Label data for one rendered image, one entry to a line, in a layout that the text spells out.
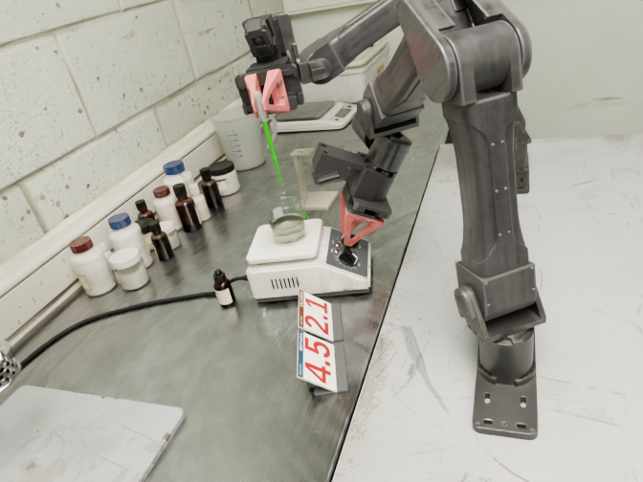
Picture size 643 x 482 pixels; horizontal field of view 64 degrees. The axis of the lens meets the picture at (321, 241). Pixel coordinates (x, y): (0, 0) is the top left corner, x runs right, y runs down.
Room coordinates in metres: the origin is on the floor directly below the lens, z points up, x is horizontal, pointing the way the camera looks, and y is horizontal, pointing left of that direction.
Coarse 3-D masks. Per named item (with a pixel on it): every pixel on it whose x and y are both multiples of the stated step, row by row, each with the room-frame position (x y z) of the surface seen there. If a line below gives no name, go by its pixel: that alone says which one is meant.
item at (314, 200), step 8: (296, 152) 1.08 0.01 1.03; (304, 152) 1.07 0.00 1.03; (296, 160) 1.08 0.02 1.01; (296, 168) 1.08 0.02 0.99; (304, 184) 1.09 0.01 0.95; (304, 192) 1.08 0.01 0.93; (312, 192) 1.12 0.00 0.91; (320, 192) 1.11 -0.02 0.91; (328, 192) 1.10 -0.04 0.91; (336, 192) 1.09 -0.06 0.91; (312, 200) 1.07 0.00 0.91; (320, 200) 1.07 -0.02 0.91; (328, 200) 1.06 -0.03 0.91; (312, 208) 1.04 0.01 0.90; (320, 208) 1.03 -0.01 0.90; (328, 208) 1.03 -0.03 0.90
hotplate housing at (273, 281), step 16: (320, 256) 0.72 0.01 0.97; (368, 256) 0.76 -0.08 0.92; (256, 272) 0.72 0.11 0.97; (272, 272) 0.72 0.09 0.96; (288, 272) 0.71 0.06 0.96; (304, 272) 0.70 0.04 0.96; (320, 272) 0.70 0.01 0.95; (336, 272) 0.69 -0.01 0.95; (368, 272) 0.72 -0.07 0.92; (256, 288) 0.72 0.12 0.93; (272, 288) 0.72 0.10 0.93; (288, 288) 0.71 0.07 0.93; (304, 288) 0.71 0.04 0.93; (320, 288) 0.70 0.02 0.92; (336, 288) 0.70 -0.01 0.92; (352, 288) 0.69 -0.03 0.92; (368, 288) 0.69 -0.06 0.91
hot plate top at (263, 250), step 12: (264, 228) 0.83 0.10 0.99; (312, 228) 0.79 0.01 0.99; (264, 240) 0.78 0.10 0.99; (312, 240) 0.75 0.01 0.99; (252, 252) 0.75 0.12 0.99; (264, 252) 0.74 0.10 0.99; (276, 252) 0.73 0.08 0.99; (288, 252) 0.72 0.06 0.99; (300, 252) 0.72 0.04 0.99; (312, 252) 0.71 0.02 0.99
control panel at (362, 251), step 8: (336, 232) 0.81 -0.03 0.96; (336, 240) 0.78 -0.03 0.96; (360, 240) 0.80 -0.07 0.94; (328, 248) 0.75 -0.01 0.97; (336, 248) 0.76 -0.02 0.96; (360, 248) 0.78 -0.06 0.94; (328, 256) 0.73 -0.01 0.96; (336, 256) 0.73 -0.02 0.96; (360, 256) 0.75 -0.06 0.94; (328, 264) 0.70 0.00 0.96; (336, 264) 0.71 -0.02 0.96; (360, 264) 0.73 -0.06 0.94; (352, 272) 0.70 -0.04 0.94; (360, 272) 0.70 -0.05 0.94
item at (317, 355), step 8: (304, 336) 0.57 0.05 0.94; (304, 344) 0.56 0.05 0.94; (312, 344) 0.56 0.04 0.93; (320, 344) 0.57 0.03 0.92; (328, 344) 0.58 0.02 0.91; (304, 352) 0.54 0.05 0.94; (312, 352) 0.55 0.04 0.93; (320, 352) 0.55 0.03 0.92; (328, 352) 0.56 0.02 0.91; (304, 360) 0.53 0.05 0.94; (312, 360) 0.53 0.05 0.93; (320, 360) 0.54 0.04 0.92; (328, 360) 0.54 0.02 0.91; (304, 368) 0.51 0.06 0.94; (312, 368) 0.51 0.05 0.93; (320, 368) 0.52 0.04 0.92; (328, 368) 0.53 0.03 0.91; (304, 376) 0.50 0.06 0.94; (312, 376) 0.50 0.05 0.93; (320, 376) 0.51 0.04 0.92; (328, 376) 0.51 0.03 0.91; (328, 384) 0.50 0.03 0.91
